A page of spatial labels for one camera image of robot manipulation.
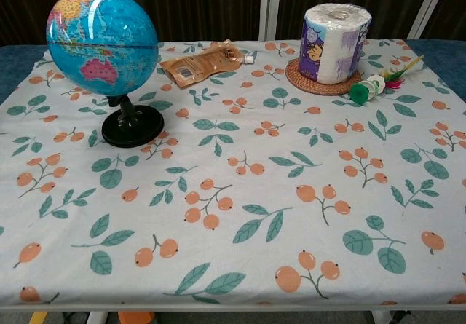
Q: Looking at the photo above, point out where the blue desk globe black stand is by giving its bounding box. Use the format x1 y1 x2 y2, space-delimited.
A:
46 0 165 149

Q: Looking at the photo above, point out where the floral leaf fruit tablecloth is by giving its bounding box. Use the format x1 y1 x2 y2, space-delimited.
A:
0 39 466 309

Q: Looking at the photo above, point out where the brown spouted drink pouch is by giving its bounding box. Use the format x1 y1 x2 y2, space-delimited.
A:
159 39 255 90

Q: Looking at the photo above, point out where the round woven rattan coaster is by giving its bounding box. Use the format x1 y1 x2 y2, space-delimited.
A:
285 58 362 96

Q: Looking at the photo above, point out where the feather shuttlecock green base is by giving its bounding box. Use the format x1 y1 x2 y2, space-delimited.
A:
349 55 425 106

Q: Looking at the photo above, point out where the wrapped toilet paper roll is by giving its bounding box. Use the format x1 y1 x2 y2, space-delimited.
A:
299 2 373 84

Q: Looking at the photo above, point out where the dark pleated curtain panel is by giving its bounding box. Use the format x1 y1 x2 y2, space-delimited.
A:
275 0 435 42
424 0 466 41
0 0 88 47
95 0 264 44

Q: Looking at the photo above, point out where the white table leg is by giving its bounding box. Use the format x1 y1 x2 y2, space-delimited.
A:
85 310 110 324
371 309 395 324

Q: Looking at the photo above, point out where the blue fabric table cover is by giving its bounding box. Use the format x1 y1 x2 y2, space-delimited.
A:
0 39 466 105

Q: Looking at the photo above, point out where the white partition frame post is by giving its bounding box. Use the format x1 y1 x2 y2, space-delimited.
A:
407 0 452 41
257 0 281 42

